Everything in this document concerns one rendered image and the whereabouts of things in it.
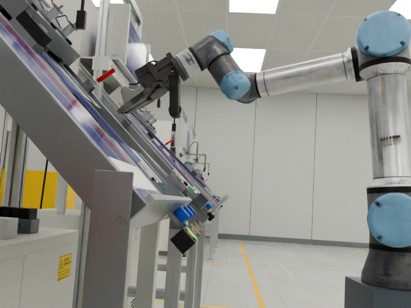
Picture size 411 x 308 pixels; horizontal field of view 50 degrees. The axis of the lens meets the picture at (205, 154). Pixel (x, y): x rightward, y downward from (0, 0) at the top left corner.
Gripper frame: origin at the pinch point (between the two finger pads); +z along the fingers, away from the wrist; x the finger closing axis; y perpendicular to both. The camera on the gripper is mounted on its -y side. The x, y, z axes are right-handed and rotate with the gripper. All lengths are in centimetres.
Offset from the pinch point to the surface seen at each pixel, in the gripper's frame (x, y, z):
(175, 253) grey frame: -10.9, -40.8, 9.6
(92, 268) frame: 65, -34, 7
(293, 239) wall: -748, -166, -81
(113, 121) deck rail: -7.9, 1.5, 4.8
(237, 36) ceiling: -467, 148, -144
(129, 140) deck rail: -7.9, -5.9, 3.5
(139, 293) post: -34, -46, 31
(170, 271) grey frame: -9.9, -44.3, 13.0
